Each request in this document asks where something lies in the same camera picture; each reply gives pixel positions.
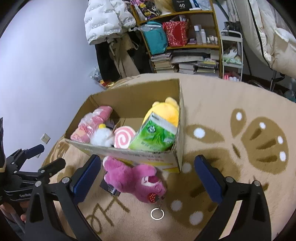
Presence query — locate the cardboard box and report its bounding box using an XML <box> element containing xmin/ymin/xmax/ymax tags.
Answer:
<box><xmin>64</xmin><ymin>75</ymin><xmax>185</xmax><ymax>173</ymax></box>

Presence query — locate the cream padded chair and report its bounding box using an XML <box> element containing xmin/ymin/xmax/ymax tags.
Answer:
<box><xmin>235</xmin><ymin>0</ymin><xmax>295</xmax><ymax>78</ymax></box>

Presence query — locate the dark small package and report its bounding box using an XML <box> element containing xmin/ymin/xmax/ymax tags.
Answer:
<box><xmin>100</xmin><ymin>179</ymin><xmax>120</xmax><ymax>197</ymax></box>

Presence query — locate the red bag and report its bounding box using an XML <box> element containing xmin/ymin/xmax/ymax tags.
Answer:
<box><xmin>163</xmin><ymin>21</ymin><xmax>188</xmax><ymax>47</ymax></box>

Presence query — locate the pink bear plush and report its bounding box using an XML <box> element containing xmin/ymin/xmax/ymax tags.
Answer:
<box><xmin>102</xmin><ymin>156</ymin><xmax>167</xmax><ymax>203</ymax></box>

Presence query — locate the pink swirl roll plush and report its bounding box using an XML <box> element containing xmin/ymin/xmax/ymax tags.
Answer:
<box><xmin>114</xmin><ymin>126</ymin><xmax>136</xmax><ymax>149</ymax></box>

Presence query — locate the white puffer jacket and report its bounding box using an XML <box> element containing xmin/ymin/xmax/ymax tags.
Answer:
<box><xmin>84</xmin><ymin>0</ymin><xmax>136</xmax><ymax>45</ymax></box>

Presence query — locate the green tissue pack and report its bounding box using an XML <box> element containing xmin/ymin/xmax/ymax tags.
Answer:
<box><xmin>128</xmin><ymin>113</ymin><xmax>177</xmax><ymax>153</ymax></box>

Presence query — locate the wall socket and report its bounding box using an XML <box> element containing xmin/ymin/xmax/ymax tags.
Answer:
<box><xmin>41</xmin><ymin>133</ymin><xmax>51</xmax><ymax>144</ymax></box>

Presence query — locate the white fluffy plush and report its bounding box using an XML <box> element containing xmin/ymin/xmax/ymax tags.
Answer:
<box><xmin>90</xmin><ymin>123</ymin><xmax>114</xmax><ymax>147</ymax></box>

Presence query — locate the white trolley cart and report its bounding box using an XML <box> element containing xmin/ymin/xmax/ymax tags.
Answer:
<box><xmin>220</xmin><ymin>30</ymin><xmax>243</xmax><ymax>82</ymax></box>

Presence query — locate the beige coat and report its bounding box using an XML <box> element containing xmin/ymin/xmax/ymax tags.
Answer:
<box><xmin>109</xmin><ymin>33</ymin><xmax>139</xmax><ymax>78</ymax></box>

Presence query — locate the plastic bag with toys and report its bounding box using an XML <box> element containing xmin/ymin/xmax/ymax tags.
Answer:
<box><xmin>89</xmin><ymin>67</ymin><xmax>115</xmax><ymax>89</ymax></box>

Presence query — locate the stack of books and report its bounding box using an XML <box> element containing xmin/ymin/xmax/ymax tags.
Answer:
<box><xmin>151</xmin><ymin>52</ymin><xmax>177</xmax><ymax>73</ymax></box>

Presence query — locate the yellow dog plush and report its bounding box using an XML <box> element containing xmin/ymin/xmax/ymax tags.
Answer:
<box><xmin>142</xmin><ymin>97</ymin><xmax>180</xmax><ymax>127</ymax></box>

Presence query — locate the person left hand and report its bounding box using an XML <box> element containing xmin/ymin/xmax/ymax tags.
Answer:
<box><xmin>1</xmin><ymin>201</ymin><xmax>29</xmax><ymax>222</ymax></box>

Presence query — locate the black box with 40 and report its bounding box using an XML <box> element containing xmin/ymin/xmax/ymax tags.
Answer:
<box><xmin>172</xmin><ymin>0</ymin><xmax>192</xmax><ymax>12</ymax></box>

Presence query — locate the metal key ring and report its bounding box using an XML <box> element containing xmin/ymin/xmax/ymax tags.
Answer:
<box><xmin>149</xmin><ymin>207</ymin><xmax>165</xmax><ymax>221</ymax></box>

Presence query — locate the pink packaged item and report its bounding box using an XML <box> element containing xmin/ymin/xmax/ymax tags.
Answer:
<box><xmin>70</xmin><ymin>106</ymin><xmax>113</xmax><ymax>144</ymax></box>

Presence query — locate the teal bag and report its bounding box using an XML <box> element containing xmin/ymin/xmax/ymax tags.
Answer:
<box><xmin>142</xmin><ymin>21</ymin><xmax>168</xmax><ymax>55</ymax></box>

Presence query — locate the wooden shelf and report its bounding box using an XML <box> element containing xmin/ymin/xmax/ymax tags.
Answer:
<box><xmin>130</xmin><ymin>1</ymin><xmax>222</xmax><ymax>77</ymax></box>

